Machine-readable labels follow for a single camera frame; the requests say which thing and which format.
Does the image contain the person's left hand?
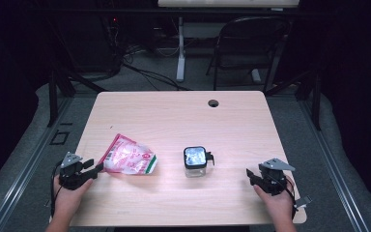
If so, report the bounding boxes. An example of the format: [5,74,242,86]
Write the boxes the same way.
[52,177,94,218]

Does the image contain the white desk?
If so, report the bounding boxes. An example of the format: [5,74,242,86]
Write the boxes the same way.
[157,0,300,84]

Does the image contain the square glass jar black lid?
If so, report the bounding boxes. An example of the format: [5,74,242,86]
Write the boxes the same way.
[183,146,215,179]

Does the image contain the black folding chair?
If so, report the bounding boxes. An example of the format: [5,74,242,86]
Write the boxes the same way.
[206,15,291,95]

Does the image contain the left hand-held gripper black cable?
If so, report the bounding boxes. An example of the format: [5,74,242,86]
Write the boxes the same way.
[49,160,64,218]

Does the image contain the pink and white plastic bag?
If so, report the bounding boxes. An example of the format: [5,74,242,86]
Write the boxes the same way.
[98,133,158,176]

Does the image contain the person's right hand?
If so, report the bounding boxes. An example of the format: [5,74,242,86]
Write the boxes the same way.
[253,177,296,223]

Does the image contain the right hand-held gripper black cable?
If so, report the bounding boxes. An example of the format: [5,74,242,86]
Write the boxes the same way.
[278,178,299,221]

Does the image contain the aluminium floor rail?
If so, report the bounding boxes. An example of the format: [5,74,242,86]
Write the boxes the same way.
[298,100,370,232]
[0,96,73,232]

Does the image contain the hand-held gripper black cable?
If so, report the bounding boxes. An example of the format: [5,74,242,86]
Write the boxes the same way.
[49,160,64,218]
[278,178,299,221]

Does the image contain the black floor cables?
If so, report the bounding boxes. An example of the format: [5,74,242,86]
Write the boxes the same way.
[107,18,191,92]

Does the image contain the black metal stand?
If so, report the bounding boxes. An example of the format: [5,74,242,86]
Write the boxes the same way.
[46,69,105,129]
[265,69,323,131]

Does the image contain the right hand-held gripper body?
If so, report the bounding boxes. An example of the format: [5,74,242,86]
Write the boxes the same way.
[258,158,296,196]

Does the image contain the dark equipment cabinet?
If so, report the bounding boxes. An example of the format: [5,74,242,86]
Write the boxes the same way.
[61,15,124,73]

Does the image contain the black metal crossbar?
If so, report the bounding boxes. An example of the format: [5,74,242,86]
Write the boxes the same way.
[28,8,336,17]

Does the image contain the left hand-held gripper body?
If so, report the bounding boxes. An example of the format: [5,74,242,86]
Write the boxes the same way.
[58,152,93,191]

